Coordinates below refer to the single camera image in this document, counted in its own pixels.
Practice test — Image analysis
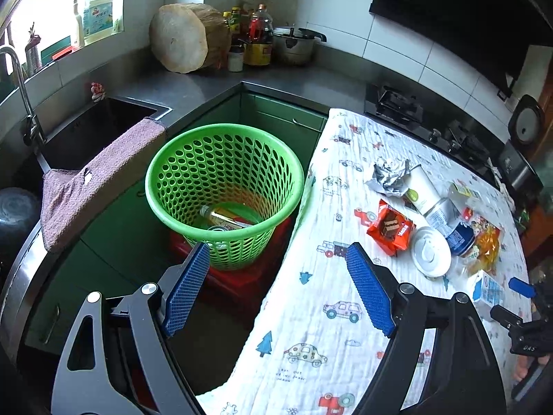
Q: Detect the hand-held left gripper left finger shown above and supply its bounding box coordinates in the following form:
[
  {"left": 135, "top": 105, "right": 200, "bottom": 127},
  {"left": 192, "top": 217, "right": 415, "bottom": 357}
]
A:
[{"left": 51, "top": 242, "right": 211, "bottom": 415}]

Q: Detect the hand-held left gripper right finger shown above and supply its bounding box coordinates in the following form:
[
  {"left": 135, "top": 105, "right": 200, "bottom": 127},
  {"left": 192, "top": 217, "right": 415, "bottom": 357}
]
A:
[{"left": 346, "top": 242, "right": 506, "bottom": 415}]

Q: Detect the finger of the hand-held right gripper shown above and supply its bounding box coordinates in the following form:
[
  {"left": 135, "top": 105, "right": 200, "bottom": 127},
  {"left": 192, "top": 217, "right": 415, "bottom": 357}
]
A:
[
  {"left": 490, "top": 305, "right": 534, "bottom": 335},
  {"left": 508, "top": 277, "right": 537, "bottom": 299}
]

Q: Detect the clear plastic dome cup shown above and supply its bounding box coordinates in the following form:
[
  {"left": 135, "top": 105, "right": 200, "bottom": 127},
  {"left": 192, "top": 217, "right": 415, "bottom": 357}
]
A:
[{"left": 410, "top": 226, "right": 452, "bottom": 277}]

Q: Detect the white paper cup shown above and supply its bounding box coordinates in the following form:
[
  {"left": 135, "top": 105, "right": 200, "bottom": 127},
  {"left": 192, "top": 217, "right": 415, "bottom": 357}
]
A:
[{"left": 404, "top": 164, "right": 442, "bottom": 217}]

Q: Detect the green plastic basket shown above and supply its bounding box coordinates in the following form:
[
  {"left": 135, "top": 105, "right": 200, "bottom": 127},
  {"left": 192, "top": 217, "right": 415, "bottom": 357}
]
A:
[{"left": 144, "top": 123, "right": 305, "bottom": 271}]

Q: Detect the person's right hand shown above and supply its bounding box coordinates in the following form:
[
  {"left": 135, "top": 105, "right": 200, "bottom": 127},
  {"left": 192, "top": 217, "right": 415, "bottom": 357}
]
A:
[{"left": 514, "top": 355, "right": 534, "bottom": 383}]

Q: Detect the white blue milk carton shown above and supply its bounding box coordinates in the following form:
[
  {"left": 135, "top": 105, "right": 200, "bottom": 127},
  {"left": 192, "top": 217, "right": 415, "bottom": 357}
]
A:
[{"left": 472, "top": 269, "right": 505, "bottom": 308}]

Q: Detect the yellow snack bag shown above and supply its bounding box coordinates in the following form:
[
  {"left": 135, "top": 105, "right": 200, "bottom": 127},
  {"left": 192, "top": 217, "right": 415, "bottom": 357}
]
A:
[{"left": 463, "top": 213, "right": 504, "bottom": 276}]

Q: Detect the red plastic stool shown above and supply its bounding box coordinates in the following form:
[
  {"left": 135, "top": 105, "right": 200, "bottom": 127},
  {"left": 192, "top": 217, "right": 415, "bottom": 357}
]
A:
[{"left": 168, "top": 220, "right": 295, "bottom": 308}]

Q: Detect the metal can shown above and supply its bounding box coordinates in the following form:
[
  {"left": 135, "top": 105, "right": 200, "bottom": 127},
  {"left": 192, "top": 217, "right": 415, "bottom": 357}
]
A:
[{"left": 206, "top": 224, "right": 236, "bottom": 250}]

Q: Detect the orange snack packet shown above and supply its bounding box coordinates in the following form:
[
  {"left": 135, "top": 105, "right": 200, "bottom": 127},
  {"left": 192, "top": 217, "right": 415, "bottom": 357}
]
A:
[{"left": 366, "top": 199, "right": 416, "bottom": 257}]

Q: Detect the blue label can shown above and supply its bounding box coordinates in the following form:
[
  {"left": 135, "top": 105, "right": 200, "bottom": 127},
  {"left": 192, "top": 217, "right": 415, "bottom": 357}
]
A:
[{"left": 425, "top": 198, "right": 478, "bottom": 257}]

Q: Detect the glass bottle with yellow liquid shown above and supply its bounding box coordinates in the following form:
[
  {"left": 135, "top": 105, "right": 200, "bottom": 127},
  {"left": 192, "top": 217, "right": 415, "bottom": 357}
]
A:
[{"left": 199, "top": 205, "right": 255, "bottom": 231}]

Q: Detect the white printed cloth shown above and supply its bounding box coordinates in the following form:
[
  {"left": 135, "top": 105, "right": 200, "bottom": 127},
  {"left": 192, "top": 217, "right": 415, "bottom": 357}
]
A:
[{"left": 196, "top": 108, "right": 533, "bottom": 415}]

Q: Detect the small yellow-green label carton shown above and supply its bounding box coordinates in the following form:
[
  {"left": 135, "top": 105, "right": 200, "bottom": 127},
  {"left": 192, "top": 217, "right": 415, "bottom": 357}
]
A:
[{"left": 448, "top": 182, "right": 483, "bottom": 212}]

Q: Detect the crumpled silver wrapper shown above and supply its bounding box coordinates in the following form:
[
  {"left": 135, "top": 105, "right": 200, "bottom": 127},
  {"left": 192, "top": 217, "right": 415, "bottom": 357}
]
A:
[{"left": 365, "top": 157, "right": 411, "bottom": 197}]

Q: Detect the white rag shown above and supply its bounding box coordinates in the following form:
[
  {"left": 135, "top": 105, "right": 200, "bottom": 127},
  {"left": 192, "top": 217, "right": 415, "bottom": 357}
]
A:
[{"left": 486, "top": 158, "right": 504, "bottom": 186}]

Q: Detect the pink towel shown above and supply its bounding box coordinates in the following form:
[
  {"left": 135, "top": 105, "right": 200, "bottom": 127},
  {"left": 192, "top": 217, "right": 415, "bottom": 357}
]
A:
[{"left": 41, "top": 117, "right": 168, "bottom": 253}]

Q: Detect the black rice cooker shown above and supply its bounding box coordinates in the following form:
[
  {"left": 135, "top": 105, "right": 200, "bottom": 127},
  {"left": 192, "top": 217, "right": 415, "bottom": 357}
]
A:
[{"left": 497, "top": 94, "right": 547, "bottom": 200}]

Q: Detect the dark round pot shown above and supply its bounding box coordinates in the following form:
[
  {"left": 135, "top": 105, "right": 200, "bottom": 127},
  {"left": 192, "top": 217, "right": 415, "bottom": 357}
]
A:
[{"left": 0, "top": 188, "right": 41, "bottom": 265}]

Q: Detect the black gas stove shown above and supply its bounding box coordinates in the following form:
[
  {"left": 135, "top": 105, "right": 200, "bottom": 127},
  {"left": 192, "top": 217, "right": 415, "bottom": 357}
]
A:
[{"left": 364, "top": 82, "right": 502, "bottom": 182}]

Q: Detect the steel sink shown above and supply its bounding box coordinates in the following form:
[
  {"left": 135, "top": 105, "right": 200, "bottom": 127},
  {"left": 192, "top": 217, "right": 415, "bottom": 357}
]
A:
[{"left": 32, "top": 95, "right": 174, "bottom": 174}]

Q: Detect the green cabinet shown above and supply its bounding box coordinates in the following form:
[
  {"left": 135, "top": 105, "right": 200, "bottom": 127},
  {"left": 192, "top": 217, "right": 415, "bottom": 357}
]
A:
[{"left": 21, "top": 93, "right": 329, "bottom": 355}]

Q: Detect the yellow tin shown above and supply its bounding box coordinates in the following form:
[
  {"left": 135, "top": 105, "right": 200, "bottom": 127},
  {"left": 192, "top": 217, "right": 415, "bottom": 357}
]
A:
[{"left": 243, "top": 41, "right": 273, "bottom": 68}]

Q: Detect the round wooden chopping block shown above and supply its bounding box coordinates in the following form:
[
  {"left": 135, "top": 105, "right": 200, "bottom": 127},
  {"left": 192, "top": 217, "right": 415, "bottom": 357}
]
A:
[{"left": 149, "top": 3, "right": 232, "bottom": 74}]

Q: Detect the steel cooking pot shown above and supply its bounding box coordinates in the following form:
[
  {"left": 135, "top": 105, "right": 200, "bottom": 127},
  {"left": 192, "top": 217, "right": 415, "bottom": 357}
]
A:
[{"left": 272, "top": 26, "right": 328, "bottom": 67}]

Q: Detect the steel faucet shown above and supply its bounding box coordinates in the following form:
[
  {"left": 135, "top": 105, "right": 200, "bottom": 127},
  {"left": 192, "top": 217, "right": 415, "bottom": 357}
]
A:
[{"left": 0, "top": 47, "right": 46, "bottom": 148}]

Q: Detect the green yellow-cap bottle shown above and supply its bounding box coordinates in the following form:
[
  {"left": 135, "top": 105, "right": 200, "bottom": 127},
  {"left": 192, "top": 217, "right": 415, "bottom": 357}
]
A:
[{"left": 229, "top": 6, "right": 243, "bottom": 46}]

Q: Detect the red sauce bottle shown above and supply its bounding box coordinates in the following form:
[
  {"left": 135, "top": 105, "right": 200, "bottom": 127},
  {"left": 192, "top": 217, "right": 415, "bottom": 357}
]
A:
[{"left": 248, "top": 4, "right": 274, "bottom": 46}]

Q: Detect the metal utensil holder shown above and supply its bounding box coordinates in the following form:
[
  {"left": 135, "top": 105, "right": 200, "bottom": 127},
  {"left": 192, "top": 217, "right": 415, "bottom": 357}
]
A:
[{"left": 24, "top": 21, "right": 44, "bottom": 74}]

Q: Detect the slim white bottle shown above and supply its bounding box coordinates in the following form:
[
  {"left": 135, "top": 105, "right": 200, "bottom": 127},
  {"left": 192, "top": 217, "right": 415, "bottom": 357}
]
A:
[{"left": 71, "top": 0, "right": 85, "bottom": 51}]

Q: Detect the white detergent jug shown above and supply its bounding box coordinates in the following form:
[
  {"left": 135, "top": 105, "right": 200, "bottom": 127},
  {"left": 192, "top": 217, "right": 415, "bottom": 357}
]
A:
[{"left": 82, "top": 0, "right": 115, "bottom": 46}]

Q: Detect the black range hood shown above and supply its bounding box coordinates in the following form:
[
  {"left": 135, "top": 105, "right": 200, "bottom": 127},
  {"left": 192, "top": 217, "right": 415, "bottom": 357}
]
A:
[{"left": 369, "top": 0, "right": 553, "bottom": 92}]

